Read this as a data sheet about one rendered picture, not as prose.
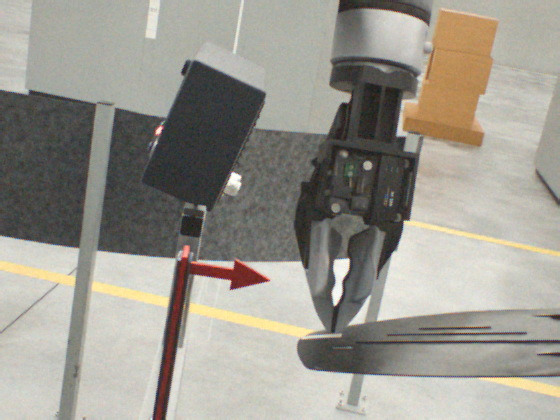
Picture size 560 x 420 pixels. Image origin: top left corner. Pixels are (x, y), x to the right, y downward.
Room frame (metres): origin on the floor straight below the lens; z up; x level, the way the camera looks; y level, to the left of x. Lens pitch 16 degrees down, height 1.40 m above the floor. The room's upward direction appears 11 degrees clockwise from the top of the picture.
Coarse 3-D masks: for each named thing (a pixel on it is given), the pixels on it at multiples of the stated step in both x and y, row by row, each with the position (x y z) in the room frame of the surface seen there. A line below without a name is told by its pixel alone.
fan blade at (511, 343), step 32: (384, 320) 0.70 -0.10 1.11; (416, 320) 0.65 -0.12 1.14; (448, 320) 0.64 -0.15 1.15; (480, 320) 0.63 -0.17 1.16; (512, 320) 0.63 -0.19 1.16; (544, 320) 0.63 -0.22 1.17; (320, 352) 0.56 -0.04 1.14; (352, 352) 0.56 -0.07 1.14; (384, 352) 0.56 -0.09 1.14; (416, 352) 0.57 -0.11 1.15; (448, 352) 0.57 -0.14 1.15; (480, 352) 0.57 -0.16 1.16; (512, 352) 0.57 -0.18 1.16; (544, 352) 0.57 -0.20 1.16
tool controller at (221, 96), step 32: (192, 64) 1.13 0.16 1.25; (224, 64) 1.20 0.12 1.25; (256, 64) 1.38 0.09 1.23; (192, 96) 1.13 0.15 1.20; (224, 96) 1.13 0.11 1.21; (256, 96) 1.13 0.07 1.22; (192, 128) 1.13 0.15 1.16; (224, 128) 1.13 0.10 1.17; (160, 160) 1.12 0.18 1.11; (192, 160) 1.13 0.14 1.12; (224, 160) 1.13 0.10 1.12; (192, 192) 1.13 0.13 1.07; (224, 192) 1.17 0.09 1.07
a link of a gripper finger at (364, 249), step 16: (352, 240) 0.66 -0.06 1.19; (368, 240) 0.66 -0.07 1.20; (352, 256) 0.66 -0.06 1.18; (368, 256) 0.64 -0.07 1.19; (352, 272) 0.65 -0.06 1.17; (368, 272) 0.63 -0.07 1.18; (352, 288) 0.65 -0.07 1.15; (368, 288) 0.62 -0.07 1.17; (352, 304) 0.65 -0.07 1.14; (336, 320) 0.64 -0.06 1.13
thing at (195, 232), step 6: (186, 204) 1.12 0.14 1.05; (192, 204) 1.13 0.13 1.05; (204, 210) 1.11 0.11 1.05; (186, 216) 1.07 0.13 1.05; (204, 216) 1.09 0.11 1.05; (186, 222) 1.07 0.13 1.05; (192, 222) 1.07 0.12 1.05; (198, 222) 1.07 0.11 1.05; (180, 228) 1.07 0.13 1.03; (186, 228) 1.07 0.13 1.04; (192, 228) 1.07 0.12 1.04; (198, 228) 1.07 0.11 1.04; (180, 234) 1.07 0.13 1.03; (186, 234) 1.07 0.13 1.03; (192, 234) 1.07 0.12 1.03; (198, 234) 1.07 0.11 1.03
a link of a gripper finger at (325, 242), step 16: (320, 224) 0.66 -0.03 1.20; (320, 240) 0.65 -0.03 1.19; (336, 240) 0.66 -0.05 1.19; (320, 256) 0.64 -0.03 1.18; (336, 256) 0.66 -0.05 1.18; (304, 272) 0.66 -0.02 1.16; (320, 272) 0.63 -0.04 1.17; (320, 288) 0.62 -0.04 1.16; (320, 304) 0.64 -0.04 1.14; (320, 320) 0.64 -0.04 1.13
